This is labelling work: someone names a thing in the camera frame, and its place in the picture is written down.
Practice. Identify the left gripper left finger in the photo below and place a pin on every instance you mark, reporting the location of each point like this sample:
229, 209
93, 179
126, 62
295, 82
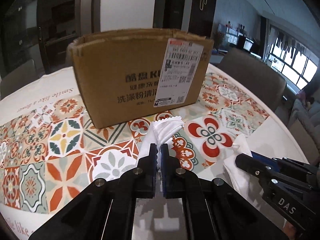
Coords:
104, 209

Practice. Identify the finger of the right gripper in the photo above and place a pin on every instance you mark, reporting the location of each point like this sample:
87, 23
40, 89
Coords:
257, 169
263, 159

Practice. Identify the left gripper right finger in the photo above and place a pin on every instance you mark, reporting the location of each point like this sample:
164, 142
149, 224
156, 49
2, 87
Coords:
212, 208

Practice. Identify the white cleaning cloth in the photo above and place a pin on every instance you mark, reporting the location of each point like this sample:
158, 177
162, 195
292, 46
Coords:
160, 132

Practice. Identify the grey sofa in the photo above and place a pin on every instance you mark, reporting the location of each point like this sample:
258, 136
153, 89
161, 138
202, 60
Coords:
304, 126

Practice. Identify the grey chair right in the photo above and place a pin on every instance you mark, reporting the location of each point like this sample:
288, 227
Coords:
257, 77

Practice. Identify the grey chair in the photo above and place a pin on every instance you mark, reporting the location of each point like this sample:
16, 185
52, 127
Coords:
257, 77
18, 78

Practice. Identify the patterned tablecloth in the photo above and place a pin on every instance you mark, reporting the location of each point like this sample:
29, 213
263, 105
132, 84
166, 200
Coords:
50, 149

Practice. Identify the black piano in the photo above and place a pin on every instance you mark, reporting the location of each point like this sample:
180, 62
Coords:
248, 45

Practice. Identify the brown cardboard box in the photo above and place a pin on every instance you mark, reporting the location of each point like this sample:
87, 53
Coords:
127, 74

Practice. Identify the grey chair back centre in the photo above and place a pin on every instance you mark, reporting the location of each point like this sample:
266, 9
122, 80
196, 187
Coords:
18, 78

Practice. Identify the dark sliding glass door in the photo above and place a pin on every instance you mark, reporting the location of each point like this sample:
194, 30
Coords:
41, 30

